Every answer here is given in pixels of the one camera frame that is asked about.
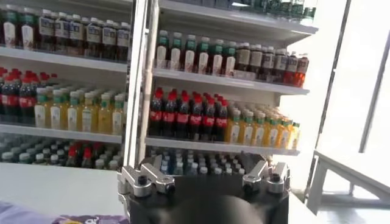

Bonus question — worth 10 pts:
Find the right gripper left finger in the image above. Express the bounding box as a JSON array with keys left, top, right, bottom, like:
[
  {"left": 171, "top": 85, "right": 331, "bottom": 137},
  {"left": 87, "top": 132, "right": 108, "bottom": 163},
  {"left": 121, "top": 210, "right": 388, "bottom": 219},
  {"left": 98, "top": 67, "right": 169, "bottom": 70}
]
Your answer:
[{"left": 117, "top": 163, "right": 177, "bottom": 198}]

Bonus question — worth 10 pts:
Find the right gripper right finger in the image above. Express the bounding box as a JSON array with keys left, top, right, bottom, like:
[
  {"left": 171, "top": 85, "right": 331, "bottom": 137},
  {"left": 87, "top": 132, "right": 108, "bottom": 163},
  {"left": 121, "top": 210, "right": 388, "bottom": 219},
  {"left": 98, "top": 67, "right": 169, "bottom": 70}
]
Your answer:
[{"left": 242, "top": 160, "right": 291, "bottom": 196}]

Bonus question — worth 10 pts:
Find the purple t-shirt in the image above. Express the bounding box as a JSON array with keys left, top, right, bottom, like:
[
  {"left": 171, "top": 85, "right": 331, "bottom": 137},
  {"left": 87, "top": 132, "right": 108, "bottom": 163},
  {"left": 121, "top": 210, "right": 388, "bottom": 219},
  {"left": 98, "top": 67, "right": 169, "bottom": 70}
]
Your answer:
[{"left": 0, "top": 200, "right": 130, "bottom": 224}]

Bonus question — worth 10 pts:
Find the yellow juice bottle green cap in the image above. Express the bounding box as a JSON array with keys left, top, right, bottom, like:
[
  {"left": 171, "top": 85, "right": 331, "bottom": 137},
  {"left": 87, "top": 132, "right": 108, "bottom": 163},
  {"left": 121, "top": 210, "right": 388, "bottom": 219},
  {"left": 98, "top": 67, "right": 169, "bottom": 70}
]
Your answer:
[
  {"left": 240, "top": 111, "right": 254, "bottom": 145},
  {"left": 264, "top": 118, "right": 278, "bottom": 148},
  {"left": 288, "top": 122, "right": 301, "bottom": 150},
  {"left": 97, "top": 94, "right": 113, "bottom": 135},
  {"left": 49, "top": 89, "right": 64, "bottom": 130},
  {"left": 227, "top": 109, "right": 241, "bottom": 144},
  {"left": 81, "top": 93, "right": 97, "bottom": 133},
  {"left": 112, "top": 96, "right": 126, "bottom": 136},
  {"left": 34, "top": 88, "right": 49, "bottom": 128},
  {"left": 277, "top": 120, "right": 290, "bottom": 149},
  {"left": 66, "top": 91, "right": 82, "bottom": 131},
  {"left": 252, "top": 113, "right": 266, "bottom": 147}
]

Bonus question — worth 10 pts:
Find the cola bottle red cap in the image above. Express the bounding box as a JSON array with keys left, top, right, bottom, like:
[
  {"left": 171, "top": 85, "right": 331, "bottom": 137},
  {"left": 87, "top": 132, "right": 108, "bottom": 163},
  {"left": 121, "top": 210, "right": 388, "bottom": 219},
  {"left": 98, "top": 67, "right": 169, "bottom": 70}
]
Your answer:
[
  {"left": 202, "top": 96, "right": 216, "bottom": 141},
  {"left": 66, "top": 147, "right": 77, "bottom": 167},
  {"left": 163, "top": 90, "right": 177, "bottom": 138},
  {"left": 18, "top": 75, "right": 37, "bottom": 124},
  {"left": 189, "top": 94, "right": 204, "bottom": 141},
  {"left": 215, "top": 99, "right": 229, "bottom": 142},
  {"left": 1, "top": 74, "right": 20, "bottom": 121},
  {"left": 149, "top": 88, "right": 164, "bottom": 136},
  {"left": 82, "top": 148, "right": 93, "bottom": 169},
  {"left": 176, "top": 93, "right": 190, "bottom": 139}
]

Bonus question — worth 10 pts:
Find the grey metal drink shelf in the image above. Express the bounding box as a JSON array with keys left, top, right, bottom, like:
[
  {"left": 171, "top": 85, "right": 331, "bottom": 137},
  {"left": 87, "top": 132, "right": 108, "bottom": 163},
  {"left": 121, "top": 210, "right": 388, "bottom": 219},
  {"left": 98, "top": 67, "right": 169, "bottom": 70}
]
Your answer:
[
  {"left": 0, "top": 0, "right": 152, "bottom": 171},
  {"left": 138, "top": 0, "right": 319, "bottom": 177}
]

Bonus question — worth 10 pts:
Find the red drink bottle white cap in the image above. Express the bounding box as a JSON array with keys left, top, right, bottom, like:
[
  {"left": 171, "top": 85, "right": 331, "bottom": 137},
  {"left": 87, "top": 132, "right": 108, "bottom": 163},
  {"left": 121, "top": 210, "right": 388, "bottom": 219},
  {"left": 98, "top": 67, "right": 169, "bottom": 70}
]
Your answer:
[{"left": 294, "top": 54, "right": 310, "bottom": 88}]

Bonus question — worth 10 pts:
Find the dark bottle grey label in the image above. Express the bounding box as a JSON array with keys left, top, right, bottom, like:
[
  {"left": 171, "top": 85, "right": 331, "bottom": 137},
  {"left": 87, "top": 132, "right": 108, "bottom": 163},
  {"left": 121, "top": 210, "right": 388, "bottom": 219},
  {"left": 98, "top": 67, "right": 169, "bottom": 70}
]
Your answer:
[
  {"left": 236, "top": 42, "right": 251, "bottom": 72},
  {"left": 249, "top": 44, "right": 263, "bottom": 82}
]

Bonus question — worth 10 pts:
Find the grey metal frame table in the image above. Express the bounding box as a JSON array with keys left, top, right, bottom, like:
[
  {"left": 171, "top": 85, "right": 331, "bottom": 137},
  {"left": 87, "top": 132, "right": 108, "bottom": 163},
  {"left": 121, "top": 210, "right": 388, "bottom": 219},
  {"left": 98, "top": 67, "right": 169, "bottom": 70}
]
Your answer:
[{"left": 306, "top": 150, "right": 390, "bottom": 215}]

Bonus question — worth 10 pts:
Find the dark metal window post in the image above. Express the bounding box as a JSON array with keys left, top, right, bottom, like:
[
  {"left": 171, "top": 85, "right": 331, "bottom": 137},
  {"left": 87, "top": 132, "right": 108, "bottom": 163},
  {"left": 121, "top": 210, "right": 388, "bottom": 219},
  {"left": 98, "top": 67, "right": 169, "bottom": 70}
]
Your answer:
[{"left": 303, "top": 0, "right": 353, "bottom": 193}]

